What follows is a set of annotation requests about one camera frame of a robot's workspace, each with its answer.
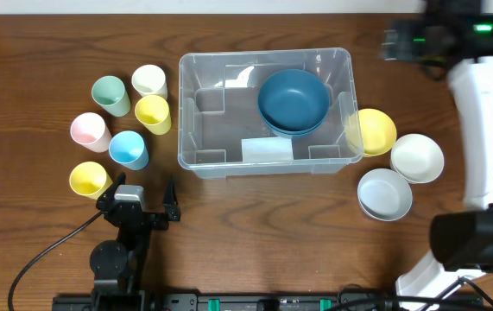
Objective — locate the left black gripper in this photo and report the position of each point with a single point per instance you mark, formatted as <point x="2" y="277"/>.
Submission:
<point x="138" y="218"/>

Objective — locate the white small bowl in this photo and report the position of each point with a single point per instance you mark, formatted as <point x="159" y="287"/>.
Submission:
<point x="417" y="158"/>

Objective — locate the yellow small bowl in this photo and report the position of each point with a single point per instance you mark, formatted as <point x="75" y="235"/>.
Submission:
<point x="371" y="131"/>

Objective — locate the dark blue large bowl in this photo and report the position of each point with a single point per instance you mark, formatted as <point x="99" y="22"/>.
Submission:
<point x="293" y="124"/>
<point x="293" y="90"/>

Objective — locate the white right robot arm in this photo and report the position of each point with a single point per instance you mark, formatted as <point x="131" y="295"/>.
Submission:
<point x="461" y="244"/>

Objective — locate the white label in container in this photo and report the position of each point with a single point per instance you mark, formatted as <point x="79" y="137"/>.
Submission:
<point x="267" y="149"/>

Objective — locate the clear plastic storage container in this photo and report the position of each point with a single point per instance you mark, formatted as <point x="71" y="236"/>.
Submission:
<point x="218" y="109"/>

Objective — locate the blue cup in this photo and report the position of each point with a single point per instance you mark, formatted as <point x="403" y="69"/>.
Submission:
<point x="129" y="149"/>

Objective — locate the yellow cup lower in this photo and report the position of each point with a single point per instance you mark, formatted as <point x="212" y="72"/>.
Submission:
<point x="89" y="179"/>

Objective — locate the yellow cup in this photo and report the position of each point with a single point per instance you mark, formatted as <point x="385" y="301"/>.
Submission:
<point x="89" y="179"/>
<point x="153" y="112"/>

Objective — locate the pink cup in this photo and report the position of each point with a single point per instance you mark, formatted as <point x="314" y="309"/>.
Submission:
<point x="90" y="130"/>

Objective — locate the yellow cup upper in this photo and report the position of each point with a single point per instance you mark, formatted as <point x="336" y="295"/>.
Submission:
<point x="153" y="112"/>

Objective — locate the green cup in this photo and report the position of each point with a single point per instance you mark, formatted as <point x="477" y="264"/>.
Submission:
<point x="109" y="92"/>

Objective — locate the cream cup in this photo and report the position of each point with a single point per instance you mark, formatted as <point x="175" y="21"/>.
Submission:
<point x="150" y="80"/>

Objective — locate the light blue small bowl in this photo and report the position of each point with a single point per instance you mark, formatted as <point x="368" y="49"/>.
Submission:
<point x="384" y="195"/>

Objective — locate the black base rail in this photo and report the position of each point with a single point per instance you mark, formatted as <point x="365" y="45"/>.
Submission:
<point x="192" y="302"/>

